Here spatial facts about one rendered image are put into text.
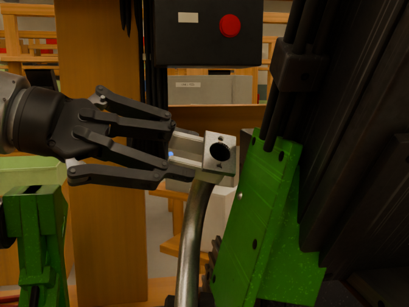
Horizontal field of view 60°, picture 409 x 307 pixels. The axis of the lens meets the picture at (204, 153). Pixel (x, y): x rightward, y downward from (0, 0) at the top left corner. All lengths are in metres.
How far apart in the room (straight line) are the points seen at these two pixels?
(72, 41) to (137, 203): 0.31
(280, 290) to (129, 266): 0.43
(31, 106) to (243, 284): 0.28
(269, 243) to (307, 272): 0.06
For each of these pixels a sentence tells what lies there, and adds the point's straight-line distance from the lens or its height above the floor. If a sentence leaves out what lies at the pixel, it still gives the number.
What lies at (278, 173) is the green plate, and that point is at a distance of 0.33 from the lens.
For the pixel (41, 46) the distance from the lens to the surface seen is 7.45.
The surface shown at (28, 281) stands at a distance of 0.60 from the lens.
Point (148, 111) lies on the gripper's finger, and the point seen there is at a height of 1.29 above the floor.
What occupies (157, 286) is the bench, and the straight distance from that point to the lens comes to 0.85.
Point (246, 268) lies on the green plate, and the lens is 0.37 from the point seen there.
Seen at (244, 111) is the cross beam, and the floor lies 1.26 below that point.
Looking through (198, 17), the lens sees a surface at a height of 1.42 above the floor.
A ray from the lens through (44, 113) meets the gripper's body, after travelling 0.40.
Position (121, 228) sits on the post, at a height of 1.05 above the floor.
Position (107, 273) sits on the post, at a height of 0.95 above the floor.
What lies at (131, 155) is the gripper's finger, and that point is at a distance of 0.40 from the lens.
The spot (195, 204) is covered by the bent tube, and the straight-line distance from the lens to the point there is 0.50.
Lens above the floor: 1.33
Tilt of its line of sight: 11 degrees down
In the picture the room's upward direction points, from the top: straight up
